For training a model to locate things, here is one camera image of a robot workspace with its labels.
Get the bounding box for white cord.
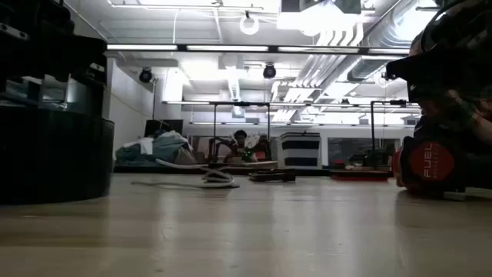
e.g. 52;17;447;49
130;158;240;190

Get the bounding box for large black round container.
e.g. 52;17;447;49
0;106;115;205

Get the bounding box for black monitor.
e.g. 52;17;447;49
145;118;185;138

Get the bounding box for red black flat tool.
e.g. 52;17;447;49
329;169;391;182

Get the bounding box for pile of clothes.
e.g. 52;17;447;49
115;129;199;168

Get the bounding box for long ceiling light bar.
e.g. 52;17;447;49
106;43;411;55

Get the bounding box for white navy striped bin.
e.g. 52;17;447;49
277;132;322;169

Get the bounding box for person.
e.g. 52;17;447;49
224;129;259;164

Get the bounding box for black C-clamp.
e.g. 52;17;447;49
248;168;297;183

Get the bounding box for silver ventilation duct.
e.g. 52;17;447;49
347;0;439;82

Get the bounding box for red black cordless drill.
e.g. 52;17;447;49
391;115;492;202

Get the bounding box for black metal gantry frame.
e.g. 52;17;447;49
209;101;272;165
370;98;408;169

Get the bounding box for black metal table frame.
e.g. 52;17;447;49
114;164;393;177

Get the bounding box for white ring lamp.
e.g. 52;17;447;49
239;11;261;36

